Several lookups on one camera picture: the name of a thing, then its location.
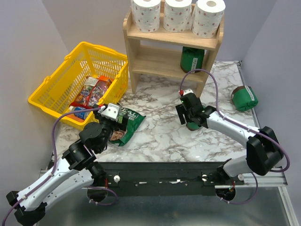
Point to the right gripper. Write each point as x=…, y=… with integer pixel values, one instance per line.
x=181, y=110

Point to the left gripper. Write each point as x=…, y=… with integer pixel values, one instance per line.
x=123, y=126

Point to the green roll brown end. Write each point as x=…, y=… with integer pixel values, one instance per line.
x=191, y=59

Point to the floral paper towel roll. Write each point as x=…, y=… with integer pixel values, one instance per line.
x=177, y=15
x=146, y=15
x=207, y=16

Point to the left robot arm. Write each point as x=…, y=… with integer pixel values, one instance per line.
x=76, y=169

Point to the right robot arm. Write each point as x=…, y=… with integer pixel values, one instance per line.
x=262, y=152

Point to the wooden two-tier shelf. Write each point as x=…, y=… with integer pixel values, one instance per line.
x=165, y=62

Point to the green chip bag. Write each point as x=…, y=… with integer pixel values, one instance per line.
x=121, y=137

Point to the blue label bottle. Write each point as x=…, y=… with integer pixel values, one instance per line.
x=78, y=113

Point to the red candy bag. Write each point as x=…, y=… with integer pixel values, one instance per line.
x=90, y=94

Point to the orange snack packet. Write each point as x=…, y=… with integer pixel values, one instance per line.
x=105, y=79

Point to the yellow plastic shopping basket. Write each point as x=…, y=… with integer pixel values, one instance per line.
x=59, y=90

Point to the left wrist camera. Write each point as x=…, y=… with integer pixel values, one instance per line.
x=110, y=111

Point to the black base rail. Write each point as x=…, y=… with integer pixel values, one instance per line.
x=162, y=178

